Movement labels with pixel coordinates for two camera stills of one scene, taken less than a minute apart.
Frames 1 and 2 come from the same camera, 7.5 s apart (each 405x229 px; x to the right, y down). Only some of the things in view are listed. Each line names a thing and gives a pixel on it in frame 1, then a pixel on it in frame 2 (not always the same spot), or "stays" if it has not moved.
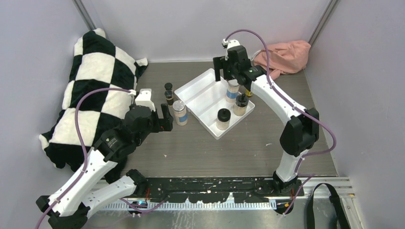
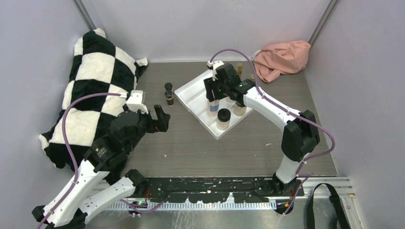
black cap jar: (224, 116) stays
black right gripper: (220, 63) to (209, 85)
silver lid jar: (180, 109) to (213, 108)
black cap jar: (239, 108) stays
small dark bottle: (168, 86) stays
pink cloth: (289, 57) stays
